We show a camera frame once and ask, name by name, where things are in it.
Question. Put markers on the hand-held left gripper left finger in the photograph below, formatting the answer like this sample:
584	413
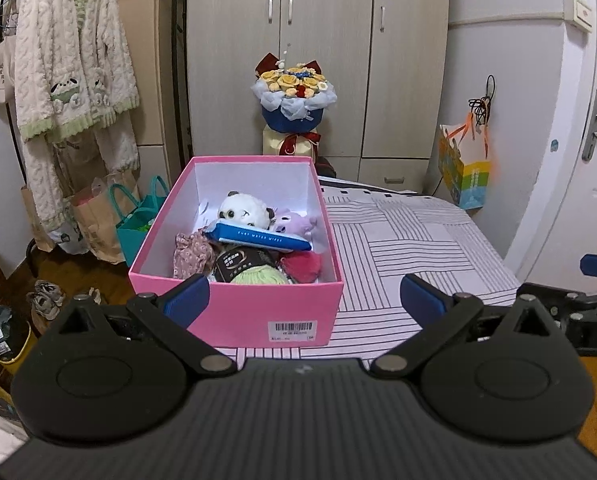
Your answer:
188	295

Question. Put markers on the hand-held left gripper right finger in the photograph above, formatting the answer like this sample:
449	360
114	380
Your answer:
421	297

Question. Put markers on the floral scrunchie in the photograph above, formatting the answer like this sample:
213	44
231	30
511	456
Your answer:
193	255

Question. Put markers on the pink cardboard box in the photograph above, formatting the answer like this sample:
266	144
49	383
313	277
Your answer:
258	310

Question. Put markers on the green yarn ball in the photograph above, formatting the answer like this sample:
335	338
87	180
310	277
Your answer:
258	276

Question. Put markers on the blue tissue pack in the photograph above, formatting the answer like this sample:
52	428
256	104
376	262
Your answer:
258	237

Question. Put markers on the panda plush toy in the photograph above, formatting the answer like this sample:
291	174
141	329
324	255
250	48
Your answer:
243	210

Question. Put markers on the red strawberry plush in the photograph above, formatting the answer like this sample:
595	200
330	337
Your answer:
303	265

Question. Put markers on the purple plush toy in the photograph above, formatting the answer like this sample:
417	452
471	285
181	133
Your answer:
298	222

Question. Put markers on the striped blanket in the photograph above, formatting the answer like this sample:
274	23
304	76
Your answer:
418	240

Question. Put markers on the white door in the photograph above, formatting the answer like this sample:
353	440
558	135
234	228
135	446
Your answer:
578	210

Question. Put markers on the teal shopping bag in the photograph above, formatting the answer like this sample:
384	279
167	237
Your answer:
138	240

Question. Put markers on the grey sneaker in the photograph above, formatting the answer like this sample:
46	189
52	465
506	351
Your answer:
46	300
89	296

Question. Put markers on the brown paper bag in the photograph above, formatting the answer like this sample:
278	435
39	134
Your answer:
101	230

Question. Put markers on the colourful paper bag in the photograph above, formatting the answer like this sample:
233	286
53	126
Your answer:
471	180

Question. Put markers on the cream fluffy pants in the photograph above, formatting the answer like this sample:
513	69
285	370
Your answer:
118	150

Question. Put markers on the yellow container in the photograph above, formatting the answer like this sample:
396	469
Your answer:
22	352

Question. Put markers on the flower bouquet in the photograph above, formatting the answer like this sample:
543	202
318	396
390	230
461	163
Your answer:
293	85

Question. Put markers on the beige wooden panel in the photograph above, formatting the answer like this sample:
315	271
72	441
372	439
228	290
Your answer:
153	60

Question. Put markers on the cream green fluffy cardigan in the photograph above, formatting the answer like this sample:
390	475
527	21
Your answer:
63	50

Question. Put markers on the grey wardrobe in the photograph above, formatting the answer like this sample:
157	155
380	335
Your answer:
328	35

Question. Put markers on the canvas tote bag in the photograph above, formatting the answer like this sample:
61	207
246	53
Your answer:
1	80

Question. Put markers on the white light switch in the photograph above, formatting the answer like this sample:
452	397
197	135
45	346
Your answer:
580	10

